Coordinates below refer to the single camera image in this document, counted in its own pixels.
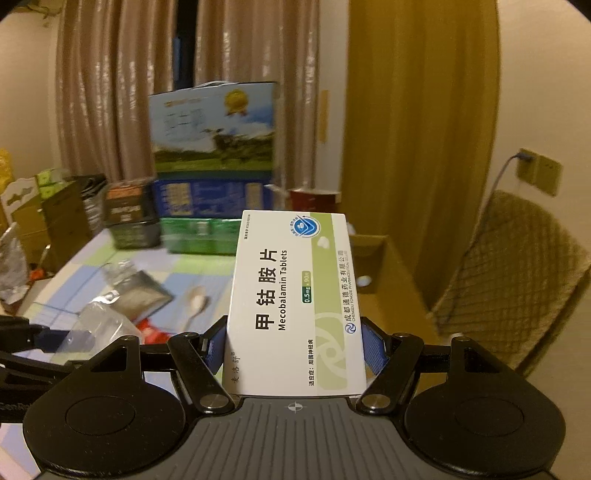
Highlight red snack packet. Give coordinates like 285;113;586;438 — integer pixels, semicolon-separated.
138;318;186;345

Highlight printed plastic bag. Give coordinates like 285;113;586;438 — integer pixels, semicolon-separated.
0;223;34;315

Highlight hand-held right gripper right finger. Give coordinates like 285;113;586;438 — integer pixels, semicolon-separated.
359;318;521;415

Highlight cow print milk carton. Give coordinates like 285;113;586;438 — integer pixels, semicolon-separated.
148;82;279;182

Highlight dark window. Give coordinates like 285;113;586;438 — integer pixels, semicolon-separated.
172;0;200;92

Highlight open brown cardboard carton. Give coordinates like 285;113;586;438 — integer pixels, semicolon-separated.
41;179;89;274

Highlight beige double wall socket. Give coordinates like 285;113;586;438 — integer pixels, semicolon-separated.
516;148;564;198

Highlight black shopping bag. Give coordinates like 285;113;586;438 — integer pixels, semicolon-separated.
76;174;110;237

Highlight silver foil pouch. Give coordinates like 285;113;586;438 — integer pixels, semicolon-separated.
101;260;175;322

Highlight white plastic spoon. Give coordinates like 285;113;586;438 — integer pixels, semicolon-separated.
182;285;209;334

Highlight grey charger cable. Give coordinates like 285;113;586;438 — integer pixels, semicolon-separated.
491;154;526;195

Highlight checkered tablecloth desktop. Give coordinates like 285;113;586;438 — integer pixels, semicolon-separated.
0;228;242;480

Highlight beige curtain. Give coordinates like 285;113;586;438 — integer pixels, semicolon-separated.
55;0;352;185

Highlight white medicine box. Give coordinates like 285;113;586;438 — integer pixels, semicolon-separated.
221;209;369;398

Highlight brown cardboard box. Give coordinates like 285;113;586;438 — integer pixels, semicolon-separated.
344;233;440;352

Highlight green shrink-wrapped drink pack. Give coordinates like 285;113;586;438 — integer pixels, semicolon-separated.
159;216;244;256

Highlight white chair back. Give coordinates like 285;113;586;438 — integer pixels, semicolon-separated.
0;177;38;223

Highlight blue carton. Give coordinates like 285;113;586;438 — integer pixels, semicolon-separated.
152;177;274;221

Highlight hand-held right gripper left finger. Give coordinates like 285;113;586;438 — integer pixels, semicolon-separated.
68;318;235;415

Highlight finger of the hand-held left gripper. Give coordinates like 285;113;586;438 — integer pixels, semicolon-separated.
0;351;90;385
0;316;64;354

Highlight green tissue pack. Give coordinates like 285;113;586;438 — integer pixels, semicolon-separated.
36;168;71;200

